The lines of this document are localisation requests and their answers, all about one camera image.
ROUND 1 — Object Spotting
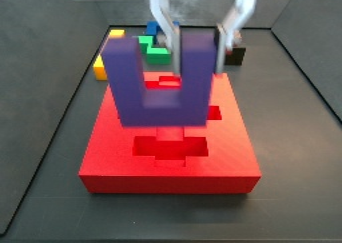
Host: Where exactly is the purple U-shaped block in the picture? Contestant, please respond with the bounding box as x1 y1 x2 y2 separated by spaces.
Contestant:
101 33 216 127

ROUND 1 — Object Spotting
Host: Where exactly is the red board with cutouts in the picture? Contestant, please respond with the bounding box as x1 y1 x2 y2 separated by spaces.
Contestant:
79 75 262 194

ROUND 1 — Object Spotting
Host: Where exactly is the blue U-shaped block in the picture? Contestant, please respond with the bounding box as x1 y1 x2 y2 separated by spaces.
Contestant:
145 21 177 36

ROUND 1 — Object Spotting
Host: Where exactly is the green zigzag block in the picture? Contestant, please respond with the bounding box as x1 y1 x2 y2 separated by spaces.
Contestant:
137 36 171 65

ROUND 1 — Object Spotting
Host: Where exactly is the yellow long bar block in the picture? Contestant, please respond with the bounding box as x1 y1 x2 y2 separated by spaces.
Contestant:
92 29 125 81

